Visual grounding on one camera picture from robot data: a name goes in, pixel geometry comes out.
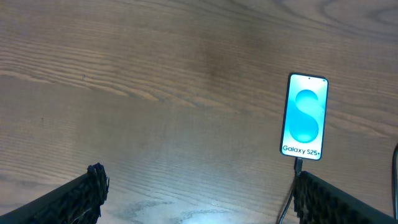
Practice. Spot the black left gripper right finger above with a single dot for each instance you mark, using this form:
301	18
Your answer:
318	202

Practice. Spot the blue Galaxy smartphone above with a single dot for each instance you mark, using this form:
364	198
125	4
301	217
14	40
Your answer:
303	125

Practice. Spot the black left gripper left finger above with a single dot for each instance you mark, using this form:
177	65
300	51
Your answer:
78	201

